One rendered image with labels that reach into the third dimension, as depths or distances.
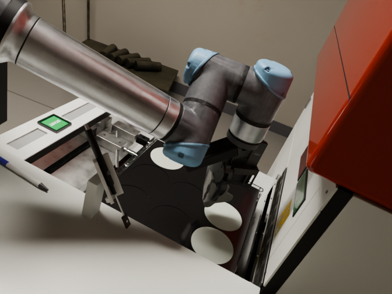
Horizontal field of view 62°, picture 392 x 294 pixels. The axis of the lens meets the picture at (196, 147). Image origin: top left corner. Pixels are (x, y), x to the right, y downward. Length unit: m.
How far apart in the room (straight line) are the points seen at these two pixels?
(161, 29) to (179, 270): 2.99
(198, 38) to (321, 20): 1.14
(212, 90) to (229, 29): 2.71
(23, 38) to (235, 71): 0.34
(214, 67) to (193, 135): 0.13
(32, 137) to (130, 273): 0.40
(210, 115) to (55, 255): 0.34
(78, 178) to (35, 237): 0.27
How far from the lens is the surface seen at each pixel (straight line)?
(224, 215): 0.83
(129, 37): 3.56
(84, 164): 0.88
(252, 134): 0.64
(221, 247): 0.76
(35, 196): 0.67
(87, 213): 0.63
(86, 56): 0.51
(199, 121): 0.56
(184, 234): 0.75
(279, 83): 0.60
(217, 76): 0.60
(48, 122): 0.87
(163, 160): 0.92
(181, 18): 3.35
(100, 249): 0.60
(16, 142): 0.81
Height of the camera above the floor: 1.44
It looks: 32 degrees down
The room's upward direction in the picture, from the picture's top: 21 degrees clockwise
